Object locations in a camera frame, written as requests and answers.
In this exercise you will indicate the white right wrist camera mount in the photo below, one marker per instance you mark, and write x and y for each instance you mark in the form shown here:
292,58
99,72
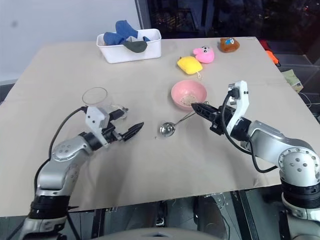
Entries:
241,105

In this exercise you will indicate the metal spoon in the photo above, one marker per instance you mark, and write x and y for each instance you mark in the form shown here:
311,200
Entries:
168,130

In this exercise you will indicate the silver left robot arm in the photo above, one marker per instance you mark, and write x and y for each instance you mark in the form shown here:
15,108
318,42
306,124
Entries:
57,162

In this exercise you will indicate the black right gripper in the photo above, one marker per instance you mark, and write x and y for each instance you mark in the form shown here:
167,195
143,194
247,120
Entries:
220,121

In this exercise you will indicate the clear glass mug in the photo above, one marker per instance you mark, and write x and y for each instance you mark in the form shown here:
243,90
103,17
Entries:
98,100

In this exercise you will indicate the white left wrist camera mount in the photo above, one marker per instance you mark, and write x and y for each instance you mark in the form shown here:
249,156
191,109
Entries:
96,117

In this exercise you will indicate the pale green paper packet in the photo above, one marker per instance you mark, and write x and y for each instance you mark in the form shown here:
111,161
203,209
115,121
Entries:
293,80

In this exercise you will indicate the pink plush toy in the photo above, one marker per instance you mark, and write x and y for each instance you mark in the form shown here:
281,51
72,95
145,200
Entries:
205,55

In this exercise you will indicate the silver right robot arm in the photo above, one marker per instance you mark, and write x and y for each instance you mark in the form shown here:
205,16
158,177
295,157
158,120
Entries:
282,150

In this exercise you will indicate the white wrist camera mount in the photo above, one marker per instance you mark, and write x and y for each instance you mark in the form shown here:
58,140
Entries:
96,117
241,105

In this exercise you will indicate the white plastic bin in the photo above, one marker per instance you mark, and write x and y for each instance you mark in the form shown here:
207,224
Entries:
132,53

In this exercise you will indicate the yellow plush toy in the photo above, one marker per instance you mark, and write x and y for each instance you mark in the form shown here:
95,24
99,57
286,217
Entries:
188,64

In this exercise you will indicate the dark grey cloth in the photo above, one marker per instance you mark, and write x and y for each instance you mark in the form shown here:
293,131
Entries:
136,46

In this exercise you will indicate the blue cloth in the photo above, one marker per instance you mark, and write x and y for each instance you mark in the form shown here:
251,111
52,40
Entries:
120,33

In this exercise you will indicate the pink bowl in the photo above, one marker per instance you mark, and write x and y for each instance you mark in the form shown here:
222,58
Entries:
186,91

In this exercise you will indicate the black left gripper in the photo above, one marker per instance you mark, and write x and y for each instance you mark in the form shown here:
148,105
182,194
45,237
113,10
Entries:
111,133

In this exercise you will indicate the orange object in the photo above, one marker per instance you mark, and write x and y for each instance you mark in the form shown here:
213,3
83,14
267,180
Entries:
273,58

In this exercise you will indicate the brown plush toy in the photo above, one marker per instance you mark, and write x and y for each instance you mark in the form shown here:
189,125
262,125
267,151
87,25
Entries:
229,45

